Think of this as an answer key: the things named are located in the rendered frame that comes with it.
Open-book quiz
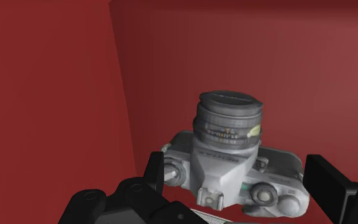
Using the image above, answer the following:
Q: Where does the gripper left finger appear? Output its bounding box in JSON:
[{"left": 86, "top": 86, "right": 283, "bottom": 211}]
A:
[{"left": 57, "top": 151, "right": 209, "bottom": 224}]

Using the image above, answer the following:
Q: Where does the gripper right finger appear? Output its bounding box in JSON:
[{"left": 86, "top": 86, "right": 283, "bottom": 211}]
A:
[{"left": 302, "top": 154, "right": 358, "bottom": 224}]

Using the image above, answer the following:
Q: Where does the silver film camera black lens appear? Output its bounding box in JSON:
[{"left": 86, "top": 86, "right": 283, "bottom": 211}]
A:
[{"left": 161, "top": 90, "right": 310, "bottom": 218}]

